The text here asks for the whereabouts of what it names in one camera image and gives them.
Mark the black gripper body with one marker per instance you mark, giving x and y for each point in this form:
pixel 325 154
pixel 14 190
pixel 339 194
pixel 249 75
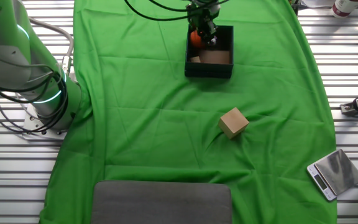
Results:
pixel 202 15

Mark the silver digital scale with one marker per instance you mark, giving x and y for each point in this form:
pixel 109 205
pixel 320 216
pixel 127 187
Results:
pixel 337 171

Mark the orange toy basketball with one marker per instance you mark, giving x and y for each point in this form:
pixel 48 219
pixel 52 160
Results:
pixel 195 40

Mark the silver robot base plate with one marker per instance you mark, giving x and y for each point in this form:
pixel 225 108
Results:
pixel 31 123

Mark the small wooden block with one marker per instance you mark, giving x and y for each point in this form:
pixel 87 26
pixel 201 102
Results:
pixel 195 59

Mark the white red container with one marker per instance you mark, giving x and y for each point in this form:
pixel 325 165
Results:
pixel 345 6

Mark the dark green gift box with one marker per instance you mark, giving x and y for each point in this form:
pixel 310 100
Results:
pixel 207 71

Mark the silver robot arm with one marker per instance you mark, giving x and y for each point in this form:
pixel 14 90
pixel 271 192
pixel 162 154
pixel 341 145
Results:
pixel 5 37

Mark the green cloth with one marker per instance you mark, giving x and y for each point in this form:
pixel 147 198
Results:
pixel 135 140

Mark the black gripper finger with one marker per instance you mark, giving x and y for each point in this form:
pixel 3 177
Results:
pixel 213 31
pixel 203 34

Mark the large wooden block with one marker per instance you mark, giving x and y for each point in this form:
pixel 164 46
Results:
pixel 233 123

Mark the grey fabric cushion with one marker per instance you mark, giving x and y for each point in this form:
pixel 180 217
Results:
pixel 160 205

